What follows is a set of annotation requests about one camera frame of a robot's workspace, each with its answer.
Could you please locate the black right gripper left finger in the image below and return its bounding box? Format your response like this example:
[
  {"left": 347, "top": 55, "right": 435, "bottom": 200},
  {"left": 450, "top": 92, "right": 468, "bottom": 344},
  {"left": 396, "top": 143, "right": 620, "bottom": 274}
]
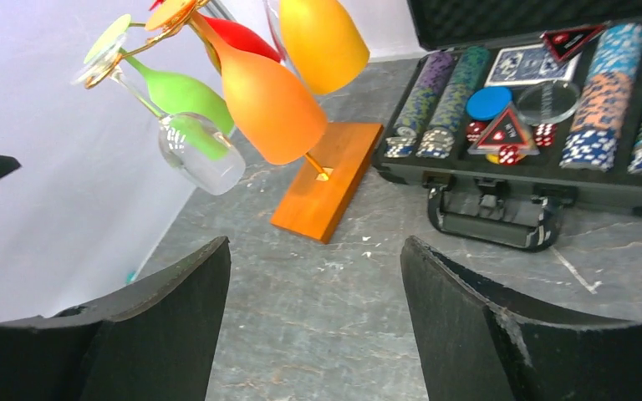
[{"left": 0, "top": 236, "right": 231, "bottom": 400}]

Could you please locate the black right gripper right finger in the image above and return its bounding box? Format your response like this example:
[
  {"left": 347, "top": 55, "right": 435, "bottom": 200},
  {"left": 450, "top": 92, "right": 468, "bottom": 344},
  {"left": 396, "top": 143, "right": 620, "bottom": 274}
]
[{"left": 400, "top": 236, "right": 642, "bottom": 400}]

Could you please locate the clear wine glass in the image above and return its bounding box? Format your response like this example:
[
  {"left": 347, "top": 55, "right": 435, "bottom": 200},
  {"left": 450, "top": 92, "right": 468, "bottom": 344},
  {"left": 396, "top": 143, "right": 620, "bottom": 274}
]
[{"left": 72, "top": 33, "right": 246, "bottom": 195}]

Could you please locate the green wine glass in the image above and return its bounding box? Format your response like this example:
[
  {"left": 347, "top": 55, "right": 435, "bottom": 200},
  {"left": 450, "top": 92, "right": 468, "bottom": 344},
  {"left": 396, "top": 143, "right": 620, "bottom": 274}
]
[{"left": 84, "top": 13, "right": 235, "bottom": 135}]

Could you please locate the orange wine glass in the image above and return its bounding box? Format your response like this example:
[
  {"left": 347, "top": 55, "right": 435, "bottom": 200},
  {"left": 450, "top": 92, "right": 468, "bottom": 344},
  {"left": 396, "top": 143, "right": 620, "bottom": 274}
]
[{"left": 145, "top": 1, "right": 328, "bottom": 165}]

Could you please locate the red wine glass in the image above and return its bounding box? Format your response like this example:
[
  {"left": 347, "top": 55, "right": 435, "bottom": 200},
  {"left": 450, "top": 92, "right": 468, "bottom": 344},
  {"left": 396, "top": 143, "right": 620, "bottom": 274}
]
[{"left": 149, "top": 1, "right": 282, "bottom": 71}]

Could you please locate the yellow wine glass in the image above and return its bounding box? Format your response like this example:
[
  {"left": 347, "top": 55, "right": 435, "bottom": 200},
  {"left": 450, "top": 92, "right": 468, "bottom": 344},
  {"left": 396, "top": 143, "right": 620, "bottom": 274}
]
[{"left": 279, "top": 0, "right": 370, "bottom": 95}]

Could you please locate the blue round chip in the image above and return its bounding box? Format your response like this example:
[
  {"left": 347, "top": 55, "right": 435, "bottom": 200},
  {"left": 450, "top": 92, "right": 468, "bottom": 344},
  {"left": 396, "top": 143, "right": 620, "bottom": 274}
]
[{"left": 466, "top": 86, "right": 513, "bottom": 121}]

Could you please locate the black poker chip case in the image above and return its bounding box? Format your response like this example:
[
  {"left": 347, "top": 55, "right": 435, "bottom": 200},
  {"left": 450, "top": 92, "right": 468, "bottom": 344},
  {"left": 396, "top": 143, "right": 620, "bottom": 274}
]
[{"left": 372, "top": 1, "right": 642, "bottom": 251}]

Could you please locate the clear round dealer button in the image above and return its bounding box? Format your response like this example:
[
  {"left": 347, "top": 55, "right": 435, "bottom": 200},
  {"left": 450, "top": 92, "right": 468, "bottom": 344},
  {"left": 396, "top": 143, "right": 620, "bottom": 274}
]
[{"left": 516, "top": 80, "right": 581, "bottom": 125}]

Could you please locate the blue playing card deck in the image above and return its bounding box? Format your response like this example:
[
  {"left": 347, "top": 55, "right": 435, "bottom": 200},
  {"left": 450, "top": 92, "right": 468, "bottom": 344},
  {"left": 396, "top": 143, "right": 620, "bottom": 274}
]
[{"left": 484, "top": 44, "right": 580, "bottom": 87}]

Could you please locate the gold wire rack wooden base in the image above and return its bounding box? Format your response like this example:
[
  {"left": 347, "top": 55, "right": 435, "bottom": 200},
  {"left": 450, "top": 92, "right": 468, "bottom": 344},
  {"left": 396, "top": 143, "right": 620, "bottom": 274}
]
[{"left": 83, "top": 0, "right": 384, "bottom": 245}]

